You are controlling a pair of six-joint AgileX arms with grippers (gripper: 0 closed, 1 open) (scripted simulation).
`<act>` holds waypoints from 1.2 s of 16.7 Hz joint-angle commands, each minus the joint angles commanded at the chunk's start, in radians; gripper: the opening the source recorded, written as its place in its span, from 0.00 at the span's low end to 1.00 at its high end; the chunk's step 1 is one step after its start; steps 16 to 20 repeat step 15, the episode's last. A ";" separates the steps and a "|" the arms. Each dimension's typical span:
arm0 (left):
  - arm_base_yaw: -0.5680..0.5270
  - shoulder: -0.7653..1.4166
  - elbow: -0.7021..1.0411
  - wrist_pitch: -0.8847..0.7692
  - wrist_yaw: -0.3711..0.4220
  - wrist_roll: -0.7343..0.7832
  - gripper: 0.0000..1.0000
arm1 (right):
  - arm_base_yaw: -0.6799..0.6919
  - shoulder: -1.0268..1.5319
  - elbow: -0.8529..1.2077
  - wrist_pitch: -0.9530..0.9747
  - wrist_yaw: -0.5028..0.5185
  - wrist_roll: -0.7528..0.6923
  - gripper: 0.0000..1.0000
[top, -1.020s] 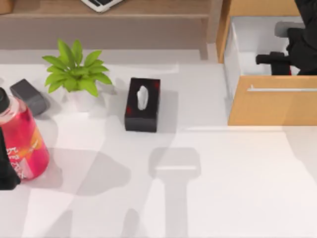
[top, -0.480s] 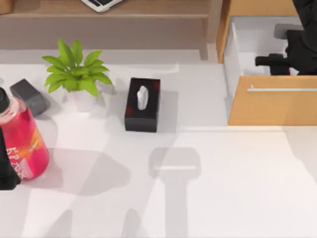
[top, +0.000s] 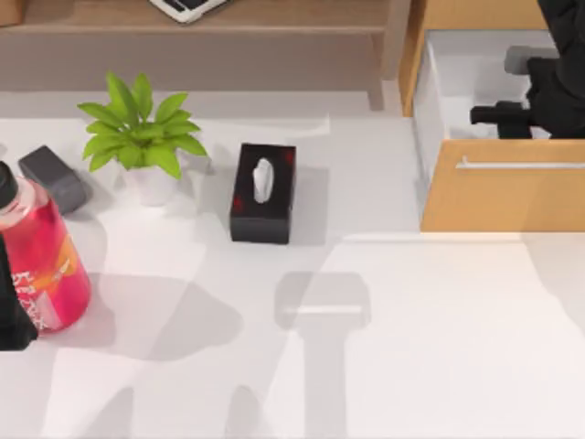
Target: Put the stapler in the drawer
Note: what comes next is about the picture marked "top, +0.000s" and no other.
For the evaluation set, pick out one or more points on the green plant in white pot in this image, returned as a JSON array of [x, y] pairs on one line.
[[137, 137]]

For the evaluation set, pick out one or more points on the white keyboard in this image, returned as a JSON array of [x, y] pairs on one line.
[[187, 8]]

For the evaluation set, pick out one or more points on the white tissue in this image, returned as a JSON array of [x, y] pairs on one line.
[[263, 180]]

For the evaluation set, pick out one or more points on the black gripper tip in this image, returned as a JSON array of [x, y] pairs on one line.
[[11, 311]]

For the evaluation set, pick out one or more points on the pink bottle with black cap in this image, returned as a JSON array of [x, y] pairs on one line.
[[45, 247]]

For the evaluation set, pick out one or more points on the wooden open shelf unit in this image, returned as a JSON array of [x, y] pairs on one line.
[[274, 55]]

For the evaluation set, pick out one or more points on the drawer with grey inside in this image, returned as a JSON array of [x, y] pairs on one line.
[[466, 78]]

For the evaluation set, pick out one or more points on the dark grey stapler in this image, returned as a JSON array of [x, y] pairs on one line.
[[55, 178]]

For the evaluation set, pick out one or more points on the black tissue box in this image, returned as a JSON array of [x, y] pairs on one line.
[[260, 224]]

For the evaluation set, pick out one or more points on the pale wooden drawer front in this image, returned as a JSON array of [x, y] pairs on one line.
[[503, 201]]

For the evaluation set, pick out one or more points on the light wooden box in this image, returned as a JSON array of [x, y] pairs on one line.
[[8, 11]]

